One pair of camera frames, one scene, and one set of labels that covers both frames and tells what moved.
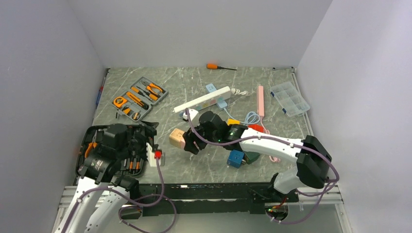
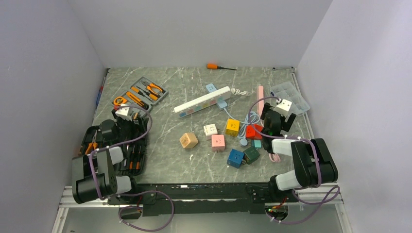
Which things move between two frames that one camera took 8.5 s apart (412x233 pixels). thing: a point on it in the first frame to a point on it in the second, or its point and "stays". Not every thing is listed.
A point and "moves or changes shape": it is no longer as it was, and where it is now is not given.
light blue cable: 252,117 stays
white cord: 236,91 stays
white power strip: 204,101 stays
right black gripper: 190,138 to 286,125
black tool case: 131,166 stays
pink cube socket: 182,143 moves or changes shape
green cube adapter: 251,157 stays
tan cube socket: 176,138 moves or changes shape
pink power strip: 261,102 stays
